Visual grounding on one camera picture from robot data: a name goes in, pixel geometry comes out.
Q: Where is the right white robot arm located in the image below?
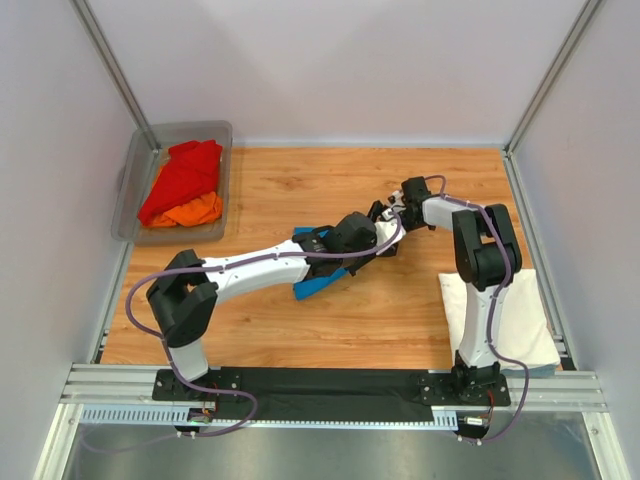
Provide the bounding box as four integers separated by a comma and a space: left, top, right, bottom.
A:
368, 177, 522, 407

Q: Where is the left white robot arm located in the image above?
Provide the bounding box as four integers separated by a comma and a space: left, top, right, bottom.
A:
146, 212, 384, 401

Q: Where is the orange t shirt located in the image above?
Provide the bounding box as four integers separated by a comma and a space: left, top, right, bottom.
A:
145, 192, 224, 228

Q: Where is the red t shirt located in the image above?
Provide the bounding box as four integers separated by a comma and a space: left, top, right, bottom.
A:
137, 140, 223, 228

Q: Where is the clear plastic bin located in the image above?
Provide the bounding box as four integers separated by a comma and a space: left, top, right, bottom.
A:
111, 120, 233, 247

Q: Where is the folded white t shirt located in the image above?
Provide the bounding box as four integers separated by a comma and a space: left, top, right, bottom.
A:
438, 269, 560, 367

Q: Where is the folded light blue t shirt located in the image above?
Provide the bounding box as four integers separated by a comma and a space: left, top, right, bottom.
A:
528, 364, 558, 378

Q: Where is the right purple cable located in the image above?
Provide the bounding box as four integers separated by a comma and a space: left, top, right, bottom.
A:
419, 173, 530, 447

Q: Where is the purple cable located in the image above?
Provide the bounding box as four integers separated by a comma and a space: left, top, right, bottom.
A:
124, 209, 407, 441
419, 173, 530, 447

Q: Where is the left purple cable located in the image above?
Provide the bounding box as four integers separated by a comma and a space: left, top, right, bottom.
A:
124, 209, 407, 441

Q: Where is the slotted grey cable duct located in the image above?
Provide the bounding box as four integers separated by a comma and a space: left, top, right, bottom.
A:
79, 405, 212, 426

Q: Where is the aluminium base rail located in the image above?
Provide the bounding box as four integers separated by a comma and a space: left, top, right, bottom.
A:
60, 364, 165, 405

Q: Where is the right aluminium frame post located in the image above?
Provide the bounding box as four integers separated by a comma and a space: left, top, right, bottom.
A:
503, 0, 606, 158

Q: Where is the aluminium frame post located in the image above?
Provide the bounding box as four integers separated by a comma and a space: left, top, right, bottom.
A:
503, 0, 606, 158
70, 0, 160, 150

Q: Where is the left aluminium frame post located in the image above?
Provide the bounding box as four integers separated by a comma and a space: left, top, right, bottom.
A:
70, 0, 160, 150

